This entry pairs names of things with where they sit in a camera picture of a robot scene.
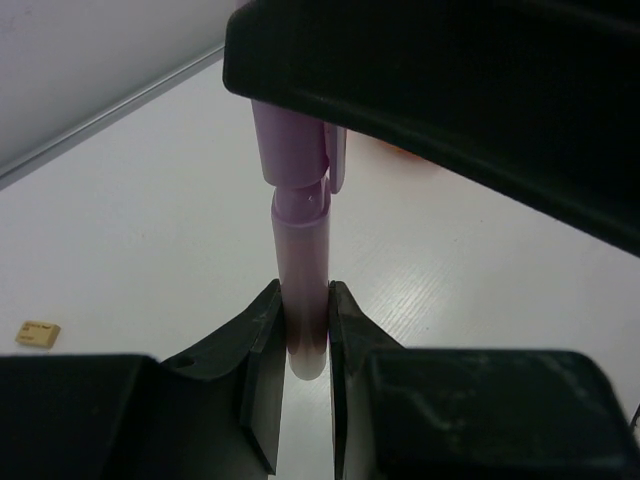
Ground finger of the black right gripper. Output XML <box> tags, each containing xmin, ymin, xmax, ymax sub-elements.
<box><xmin>223</xmin><ymin>1</ymin><xmax>639</xmax><ymax>254</ymax></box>

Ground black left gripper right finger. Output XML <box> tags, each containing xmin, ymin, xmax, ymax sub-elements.
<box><xmin>329</xmin><ymin>281</ymin><xmax>639</xmax><ymax>479</ymax></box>

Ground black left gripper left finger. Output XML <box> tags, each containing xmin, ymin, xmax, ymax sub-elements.
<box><xmin>1</xmin><ymin>281</ymin><xmax>284</xmax><ymax>479</ymax></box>

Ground purple translucent highlighter pen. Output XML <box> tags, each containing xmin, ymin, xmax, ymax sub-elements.
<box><xmin>251</xmin><ymin>100</ymin><xmax>346</xmax><ymax>380</ymax></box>

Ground orange round divided container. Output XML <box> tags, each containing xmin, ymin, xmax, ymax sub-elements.
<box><xmin>379</xmin><ymin>141</ymin><xmax>439</xmax><ymax>170</ymax></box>

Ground tan small eraser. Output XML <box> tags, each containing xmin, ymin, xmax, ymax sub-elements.
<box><xmin>15</xmin><ymin>321</ymin><xmax>61</xmax><ymax>349</ymax></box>

